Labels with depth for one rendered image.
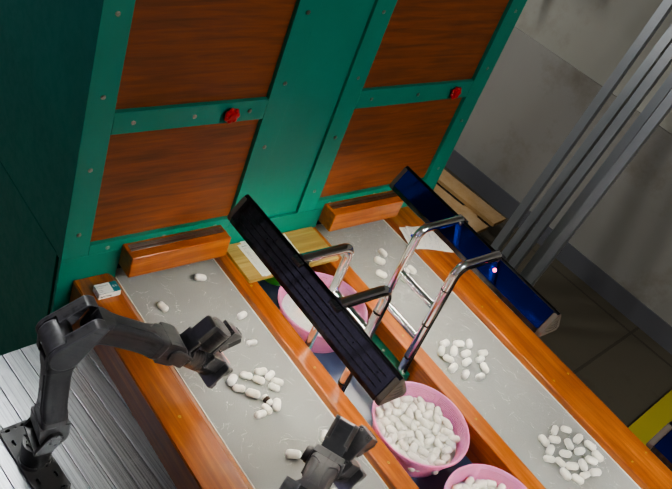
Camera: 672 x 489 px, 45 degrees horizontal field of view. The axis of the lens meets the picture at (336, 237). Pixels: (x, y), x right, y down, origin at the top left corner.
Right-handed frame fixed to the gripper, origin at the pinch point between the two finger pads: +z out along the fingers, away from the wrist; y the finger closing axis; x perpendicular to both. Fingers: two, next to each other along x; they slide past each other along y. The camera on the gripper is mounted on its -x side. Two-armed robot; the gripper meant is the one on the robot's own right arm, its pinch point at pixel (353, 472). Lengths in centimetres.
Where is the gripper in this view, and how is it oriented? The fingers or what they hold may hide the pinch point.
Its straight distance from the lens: 196.9
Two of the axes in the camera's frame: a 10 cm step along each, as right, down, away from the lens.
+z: 3.5, 3.8, 8.6
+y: -5.8, -6.3, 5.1
